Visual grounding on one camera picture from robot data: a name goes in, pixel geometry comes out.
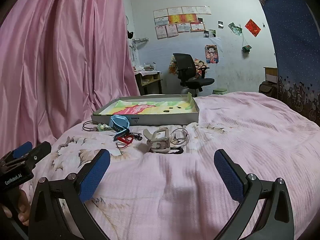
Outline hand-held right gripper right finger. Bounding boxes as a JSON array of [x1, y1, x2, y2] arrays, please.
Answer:
[[214, 149, 295, 240]]

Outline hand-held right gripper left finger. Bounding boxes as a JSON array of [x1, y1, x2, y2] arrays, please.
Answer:
[[28, 149, 111, 240]]

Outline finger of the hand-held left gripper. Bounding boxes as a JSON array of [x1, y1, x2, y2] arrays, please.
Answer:
[[5, 141, 52, 168], [0, 141, 33, 163]]

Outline black beaded bracelet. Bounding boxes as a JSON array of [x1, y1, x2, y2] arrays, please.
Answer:
[[127, 131, 143, 141]]

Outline blue wrist watch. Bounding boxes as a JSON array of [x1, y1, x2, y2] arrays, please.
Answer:
[[109, 114, 130, 142]]

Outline silver bangle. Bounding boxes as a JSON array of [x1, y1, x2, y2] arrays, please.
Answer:
[[171, 128, 185, 144]]

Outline grey shallow cardboard box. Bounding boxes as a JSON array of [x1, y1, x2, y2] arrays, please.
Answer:
[[91, 92, 200, 126]]

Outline person's left hand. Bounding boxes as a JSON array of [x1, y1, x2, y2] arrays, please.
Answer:
[[15, 190, 31, 227]]

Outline colourful printed paper liner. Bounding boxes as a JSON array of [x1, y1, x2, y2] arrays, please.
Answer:
[[99, 97, 196, 117]]

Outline brown bag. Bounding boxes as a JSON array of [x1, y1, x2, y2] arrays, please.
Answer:
[[258, 81, 278, 97]]

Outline pink satin curtain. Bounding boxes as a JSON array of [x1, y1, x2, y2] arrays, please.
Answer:
[[0, 0, 141, 157]]

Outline wooden desk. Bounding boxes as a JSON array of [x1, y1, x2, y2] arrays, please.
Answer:
[[134, 69, 163, 96]]

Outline wooden cabinet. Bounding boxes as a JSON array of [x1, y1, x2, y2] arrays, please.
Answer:
[[263, 66, 278, 83]]

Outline stack of books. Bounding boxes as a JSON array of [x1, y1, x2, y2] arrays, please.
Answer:
[[134, 63, 157, 72]]

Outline black office chair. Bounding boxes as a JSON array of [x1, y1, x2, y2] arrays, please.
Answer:
[[172, 53, 215, 97]]

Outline blue dotted curtain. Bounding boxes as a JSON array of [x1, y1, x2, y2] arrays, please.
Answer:
[[258, 0, 320, 128]]

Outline red diamond paper decoration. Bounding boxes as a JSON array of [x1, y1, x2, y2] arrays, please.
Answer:
[[244, 18, 261, 38]]

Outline red bracelet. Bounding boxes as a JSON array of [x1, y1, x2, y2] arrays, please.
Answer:
[[115, 134, 135, 149]]

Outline cartoon wall poster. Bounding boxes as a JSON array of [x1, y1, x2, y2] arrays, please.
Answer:
[[194, 58, 209, 79], [205, 44, 219, 65]]

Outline colourful floral wall picture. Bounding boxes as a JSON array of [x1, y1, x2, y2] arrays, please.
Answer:
[[170, 55, 178, 75]]

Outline green wall photos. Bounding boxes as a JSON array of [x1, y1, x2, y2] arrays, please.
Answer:
[[228, 22, 243, 35]]

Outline group of wall certificates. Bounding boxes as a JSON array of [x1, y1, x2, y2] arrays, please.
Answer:
[[153, 6, 212, 40]]

